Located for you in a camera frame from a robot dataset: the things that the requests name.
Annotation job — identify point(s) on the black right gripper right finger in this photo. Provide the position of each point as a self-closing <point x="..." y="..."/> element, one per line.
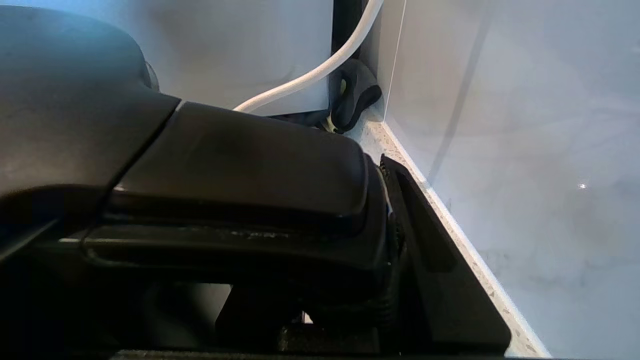
<point x="450" y="310"/>

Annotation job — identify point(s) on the black electric kettle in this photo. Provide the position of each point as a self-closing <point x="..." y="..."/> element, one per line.
<point x="225" y="165"/>

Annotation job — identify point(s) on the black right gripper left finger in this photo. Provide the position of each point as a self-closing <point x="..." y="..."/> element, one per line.
<point x="245" y="320"/>

